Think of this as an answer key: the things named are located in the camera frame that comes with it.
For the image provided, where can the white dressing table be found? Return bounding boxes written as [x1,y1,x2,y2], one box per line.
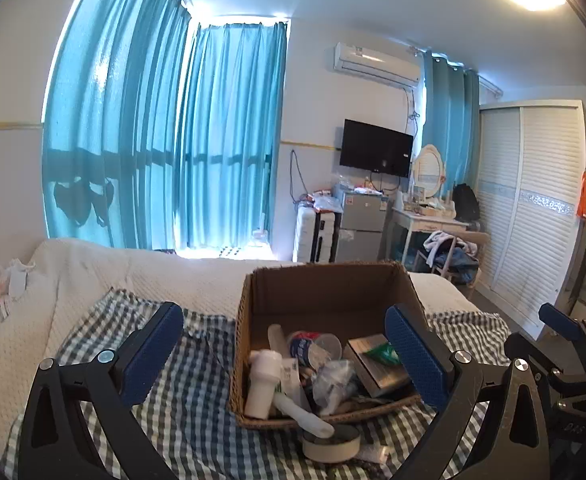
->
[389,204,472,272]

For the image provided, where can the black flat television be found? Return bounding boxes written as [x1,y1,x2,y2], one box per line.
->
[339,119,416,179]

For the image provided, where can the pile of clothes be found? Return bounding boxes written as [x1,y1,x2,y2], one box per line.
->
[412,230,482,277]

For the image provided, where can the silver small fridge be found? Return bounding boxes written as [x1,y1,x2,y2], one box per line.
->
[339,190,390,264]

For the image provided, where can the clear plastic bag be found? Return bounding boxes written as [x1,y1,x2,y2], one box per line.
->
[312,359,360,414]

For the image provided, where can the clutter on fridge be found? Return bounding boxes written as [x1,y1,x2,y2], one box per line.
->
[312,175,390,212]

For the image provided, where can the white plastic nozzle bottle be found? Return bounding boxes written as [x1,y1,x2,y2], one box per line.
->
[245,350,336,439]

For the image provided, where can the white tape roll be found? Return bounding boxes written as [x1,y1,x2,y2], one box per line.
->
[301,423,362,463]

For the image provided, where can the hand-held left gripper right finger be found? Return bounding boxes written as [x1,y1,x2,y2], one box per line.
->
[384,302,551,480]

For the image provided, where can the blue label plastic cup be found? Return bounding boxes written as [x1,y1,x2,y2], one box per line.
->
[287,331,344,372]

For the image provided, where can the green snack packet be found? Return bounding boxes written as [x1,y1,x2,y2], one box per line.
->
[367,342,402,367]

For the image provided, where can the white air conditioner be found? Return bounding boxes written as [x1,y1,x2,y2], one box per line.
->
[334,41,423,87]

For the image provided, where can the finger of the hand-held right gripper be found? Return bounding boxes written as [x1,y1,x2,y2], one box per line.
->
[503,332,586,389]
[538,302,586,348]

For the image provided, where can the white suitcase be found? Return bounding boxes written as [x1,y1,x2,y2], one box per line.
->
[294,204,344,264]

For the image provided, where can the brown cardboard box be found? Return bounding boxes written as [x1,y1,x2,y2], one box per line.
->
[229,261,440,431]

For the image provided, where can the white oval mirror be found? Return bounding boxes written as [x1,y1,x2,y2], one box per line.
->
[412,143,447,202]

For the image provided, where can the teal corner curtain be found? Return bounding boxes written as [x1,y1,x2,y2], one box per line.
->
[173,19,292,257]

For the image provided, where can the wide teal window curtain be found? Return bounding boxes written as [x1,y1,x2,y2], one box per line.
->
[43,0,194,252]

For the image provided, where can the black backpack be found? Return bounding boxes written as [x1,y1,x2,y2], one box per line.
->
[452,183,482,223]

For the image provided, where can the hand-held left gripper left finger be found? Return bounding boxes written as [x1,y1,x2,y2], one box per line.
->
[23,301,184,480]

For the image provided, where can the small white packet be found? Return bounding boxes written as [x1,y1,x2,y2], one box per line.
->
[358,444,392,466]

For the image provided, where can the white orange plastic bag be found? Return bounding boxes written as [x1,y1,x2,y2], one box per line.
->
[0,256,37,322]

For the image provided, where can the grey white checked blanket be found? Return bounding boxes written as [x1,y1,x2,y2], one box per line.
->
[0,287,512,480]

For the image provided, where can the wooden chair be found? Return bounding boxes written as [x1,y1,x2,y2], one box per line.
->
[432,230,492,287]

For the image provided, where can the white louvered wardrobe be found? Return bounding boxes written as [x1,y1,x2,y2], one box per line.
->
[474,100,586,342]

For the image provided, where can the green white medicine box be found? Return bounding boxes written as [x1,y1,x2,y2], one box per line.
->
[279,357,302,402]

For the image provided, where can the tan box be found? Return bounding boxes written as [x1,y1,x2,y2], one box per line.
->
[347,334,414,399]

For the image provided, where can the narrow teal curtain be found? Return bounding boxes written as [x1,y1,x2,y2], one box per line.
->
[419,51,482,222]

